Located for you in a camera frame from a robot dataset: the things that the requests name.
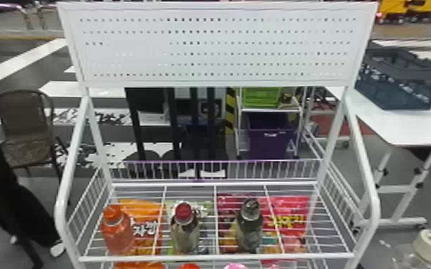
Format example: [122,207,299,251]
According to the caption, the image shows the clear bottle with white cap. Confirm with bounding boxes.
[395,229,431,269]

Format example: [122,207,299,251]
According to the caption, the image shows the clear bottle with red cap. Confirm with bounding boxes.
[169,201,201,255]

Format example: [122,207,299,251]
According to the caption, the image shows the striped post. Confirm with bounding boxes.
[225,87,238,135]

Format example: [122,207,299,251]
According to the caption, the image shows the orange bottle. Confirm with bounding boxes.
[100,205,135,256]

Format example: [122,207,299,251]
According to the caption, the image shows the black side table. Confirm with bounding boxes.
[124,87,228,162]

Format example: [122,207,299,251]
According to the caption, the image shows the green crate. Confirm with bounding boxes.
[241,87,282,109]

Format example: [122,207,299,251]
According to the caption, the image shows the blue crate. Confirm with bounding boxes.
[354,48,431,111]

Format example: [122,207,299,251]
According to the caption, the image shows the white side table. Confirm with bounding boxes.
[305,86,431,230]

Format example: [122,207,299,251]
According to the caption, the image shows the orange snack packet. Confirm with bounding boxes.
[114,198,165,269]

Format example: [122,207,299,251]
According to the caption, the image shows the red snack packet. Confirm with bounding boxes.
[215,194,310,265]

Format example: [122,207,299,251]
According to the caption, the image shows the brown chair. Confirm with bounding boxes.
[0,89,69,180]

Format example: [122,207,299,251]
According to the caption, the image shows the purple crate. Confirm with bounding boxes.
[246,112,298,160]

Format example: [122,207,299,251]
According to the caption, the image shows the dark bottle with grey cap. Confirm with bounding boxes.
[235,197,263,254]

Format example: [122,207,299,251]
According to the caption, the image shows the white wire rack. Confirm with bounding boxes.
[53,1,382,269]

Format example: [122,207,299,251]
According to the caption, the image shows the white shelf trolley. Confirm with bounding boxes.
[234,87,309,160]

